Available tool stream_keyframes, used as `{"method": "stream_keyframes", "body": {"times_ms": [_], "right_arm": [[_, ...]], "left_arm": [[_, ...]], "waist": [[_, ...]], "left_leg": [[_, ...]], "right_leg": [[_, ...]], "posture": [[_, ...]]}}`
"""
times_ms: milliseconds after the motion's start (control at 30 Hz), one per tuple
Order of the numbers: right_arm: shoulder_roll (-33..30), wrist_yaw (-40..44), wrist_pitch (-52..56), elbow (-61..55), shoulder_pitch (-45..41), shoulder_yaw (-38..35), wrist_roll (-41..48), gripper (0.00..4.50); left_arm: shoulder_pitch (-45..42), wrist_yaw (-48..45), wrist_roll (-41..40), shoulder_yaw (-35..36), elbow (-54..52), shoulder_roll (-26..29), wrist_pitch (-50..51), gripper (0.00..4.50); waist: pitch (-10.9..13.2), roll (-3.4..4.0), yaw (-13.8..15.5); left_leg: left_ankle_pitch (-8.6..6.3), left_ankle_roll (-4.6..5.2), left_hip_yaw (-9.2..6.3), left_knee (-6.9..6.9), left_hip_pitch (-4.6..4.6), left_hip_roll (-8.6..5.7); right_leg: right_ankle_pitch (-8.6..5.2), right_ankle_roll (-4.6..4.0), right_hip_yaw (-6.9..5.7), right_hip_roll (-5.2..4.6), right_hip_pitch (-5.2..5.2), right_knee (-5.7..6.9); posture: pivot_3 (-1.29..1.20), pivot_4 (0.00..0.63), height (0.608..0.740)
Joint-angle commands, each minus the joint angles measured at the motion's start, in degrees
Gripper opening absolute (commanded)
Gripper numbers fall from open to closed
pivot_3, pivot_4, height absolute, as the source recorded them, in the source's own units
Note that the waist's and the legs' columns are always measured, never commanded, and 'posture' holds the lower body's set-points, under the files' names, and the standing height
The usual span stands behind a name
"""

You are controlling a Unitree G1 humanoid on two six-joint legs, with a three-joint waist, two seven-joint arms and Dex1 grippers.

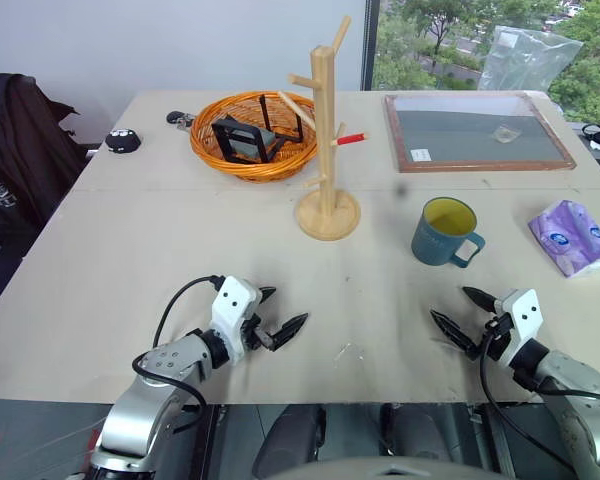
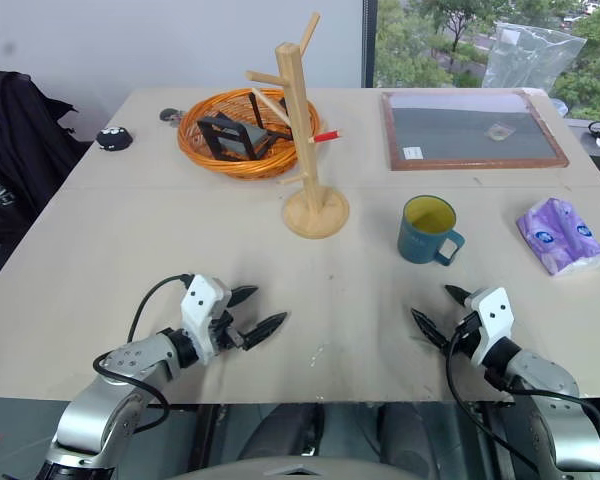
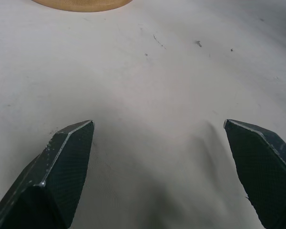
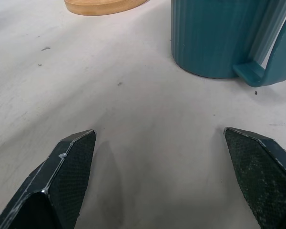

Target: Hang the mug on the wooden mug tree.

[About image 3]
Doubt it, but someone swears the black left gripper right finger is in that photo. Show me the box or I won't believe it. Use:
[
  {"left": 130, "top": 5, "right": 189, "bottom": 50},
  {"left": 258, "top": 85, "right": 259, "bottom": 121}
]
[{"left": 223, "top": 119, "right": 286, "bottom": 229}]

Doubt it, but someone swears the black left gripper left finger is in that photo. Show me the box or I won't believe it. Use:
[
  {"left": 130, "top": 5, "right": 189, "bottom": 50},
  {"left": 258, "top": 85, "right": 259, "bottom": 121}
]
[{"left": 0, "top": 120, "right": 95, "bottom": 229}]

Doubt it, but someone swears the tan round wooden board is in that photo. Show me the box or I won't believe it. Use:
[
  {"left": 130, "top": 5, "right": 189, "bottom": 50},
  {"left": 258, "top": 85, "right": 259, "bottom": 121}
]
[{"left": 30, "top": 0, "right": 132, "bottom": 12}]

